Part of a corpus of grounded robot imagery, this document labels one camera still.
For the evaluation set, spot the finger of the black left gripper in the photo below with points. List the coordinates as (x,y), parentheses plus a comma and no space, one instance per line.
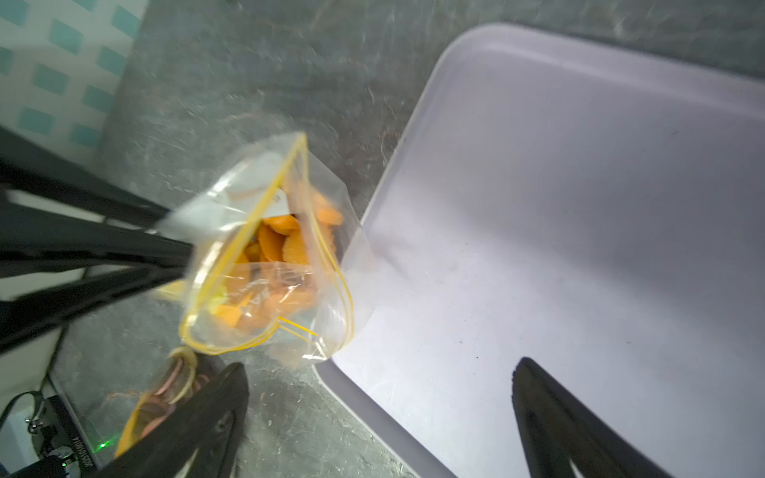
(28,317)
(35,240)

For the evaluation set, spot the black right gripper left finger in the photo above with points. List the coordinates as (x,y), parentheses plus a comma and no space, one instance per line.
(201,438)

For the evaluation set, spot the ziploc bag of mixed cookies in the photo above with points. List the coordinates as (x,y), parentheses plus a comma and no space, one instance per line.
(181,376)

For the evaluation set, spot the lavender plastic tray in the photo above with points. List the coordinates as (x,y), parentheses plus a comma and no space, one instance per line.
(596,210)

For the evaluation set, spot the ziploc bag of orange cookies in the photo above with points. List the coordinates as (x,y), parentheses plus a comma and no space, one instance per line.
(280,261)

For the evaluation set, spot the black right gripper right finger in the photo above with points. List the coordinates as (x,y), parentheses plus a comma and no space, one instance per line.
(563,438)

